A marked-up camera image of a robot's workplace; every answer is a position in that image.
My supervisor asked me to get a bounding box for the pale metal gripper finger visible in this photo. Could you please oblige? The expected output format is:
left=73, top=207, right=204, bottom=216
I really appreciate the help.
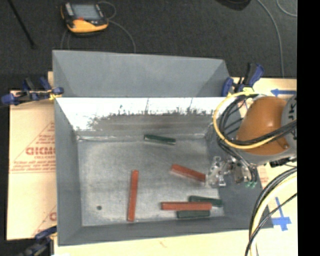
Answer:
left=211, top=156, right=228, bottom=174
left=206, top=172, right=227, bottom=188

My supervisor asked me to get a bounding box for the dark green flat block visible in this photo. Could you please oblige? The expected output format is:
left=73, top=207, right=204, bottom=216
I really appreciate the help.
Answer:
left=176, top=210, right=211, bottom=219
left=143, top=134, right=177, bottom=146
left=188, top=195, right=223, bottom=207

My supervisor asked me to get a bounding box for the red-brown flat block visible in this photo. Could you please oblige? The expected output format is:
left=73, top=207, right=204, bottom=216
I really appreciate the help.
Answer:
left=160, top=201, right=213, bottom=211
left=126, top=169, right=140, bottom=222
left=169, top=163, right=207, bottom=183

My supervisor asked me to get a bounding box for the grey metal bin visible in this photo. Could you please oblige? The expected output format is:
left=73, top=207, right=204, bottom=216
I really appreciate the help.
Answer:
left=51, top=49, right=275, bottom=246

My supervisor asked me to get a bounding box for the brown cardboard board red print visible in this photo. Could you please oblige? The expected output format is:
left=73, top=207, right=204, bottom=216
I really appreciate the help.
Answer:
left=6, top=88, right=59, bottom=241

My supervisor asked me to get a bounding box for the black cylinder on white bracket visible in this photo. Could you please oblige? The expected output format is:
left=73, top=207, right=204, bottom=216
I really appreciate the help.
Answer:
left=268, top=156, right=298, bottom=169

